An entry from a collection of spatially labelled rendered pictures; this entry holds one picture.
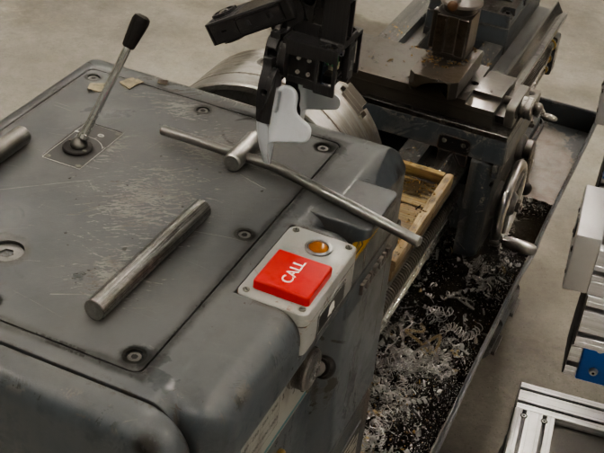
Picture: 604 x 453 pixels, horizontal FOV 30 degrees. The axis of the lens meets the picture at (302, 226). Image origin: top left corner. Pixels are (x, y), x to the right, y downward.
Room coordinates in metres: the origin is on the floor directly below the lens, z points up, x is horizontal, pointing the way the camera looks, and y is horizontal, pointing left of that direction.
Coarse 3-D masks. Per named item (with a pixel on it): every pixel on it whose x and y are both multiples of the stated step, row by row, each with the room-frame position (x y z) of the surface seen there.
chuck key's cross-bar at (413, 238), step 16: (160, 128) 1.12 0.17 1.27; (192, 144) 1.11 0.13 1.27; (208, 144) 1.10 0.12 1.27; (256, 160) 1.08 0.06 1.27; (272, 160) 1.08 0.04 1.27; (288, 176) 1.06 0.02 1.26; (304, 176) 1.06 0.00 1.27; (320, 192) 1.03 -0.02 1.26; (336, 192) 1.03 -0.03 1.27; (352, 208) 1.01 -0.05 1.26; (384, 224) 0.99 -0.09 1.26; (416, 240) 0.97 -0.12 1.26
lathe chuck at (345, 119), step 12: (228, 60) 1.43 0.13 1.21; (240, 60) 1.41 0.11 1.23; (252, 60) 1.40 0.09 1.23; (216, 72) 1.38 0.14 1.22; (228, 72) 1.37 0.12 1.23; (240, 72) 1.36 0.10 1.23; (252, 72) 1.36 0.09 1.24; (336, 84) 1.38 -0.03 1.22; (348, 108) 1.35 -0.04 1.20; (336, 120) 1.32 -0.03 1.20; (348, 120) 1.33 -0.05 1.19; (360, 120) 1.36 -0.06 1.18; (372, 120) 1.38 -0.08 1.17; (348, 132) 1.32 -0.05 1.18; (360, 132) 1.34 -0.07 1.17; (372, 132) 1.36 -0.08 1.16
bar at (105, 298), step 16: (192, 208) 0.96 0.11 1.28; (208, 208) 0.97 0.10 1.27; (176, 224) 0.93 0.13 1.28; (192, 224) 0.94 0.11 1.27; (160, 240) 0.90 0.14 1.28; (176, 240) 0.91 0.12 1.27; (144, 256) 0.87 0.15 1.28; (160, 256) 0.88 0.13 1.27; (128, 272) 0.84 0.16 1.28; (144, 272) 0.85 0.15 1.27; (112, 288) 0.82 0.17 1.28; (128, 288) 0.83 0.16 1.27; (96, 304) 0.79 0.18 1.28; (112, 304) 0.80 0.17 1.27
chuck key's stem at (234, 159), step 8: (248, 136) 1.12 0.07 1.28; (256, 136) 1.12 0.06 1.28; (240, 144) 1.10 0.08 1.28; (248, 144) 1.10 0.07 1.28; (256, 144) 1.11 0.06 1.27; (232, 152) 1.08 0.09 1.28; (240, 152) 1.08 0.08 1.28; (224, 160) 1.08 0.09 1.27; (232, 160) 1.07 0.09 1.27; (240, 160) 1.07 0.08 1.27; (232, 168) 1.07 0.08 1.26
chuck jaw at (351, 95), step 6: (348, 84) 1.43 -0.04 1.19; (348, 90) 1.40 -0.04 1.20; (354, 90) 1.43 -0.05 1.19; (348, 96) 1.39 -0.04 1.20; (354, 96) 1.42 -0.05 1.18; (360, 96) 1.43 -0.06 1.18; (354, 102) 1.39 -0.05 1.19; (360, 102) 1.42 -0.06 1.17; (366, 102) 1.43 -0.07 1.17; (354, 108) 1.38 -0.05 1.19; (360, 108) 1.39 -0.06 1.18; (360, 114) 1.38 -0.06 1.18
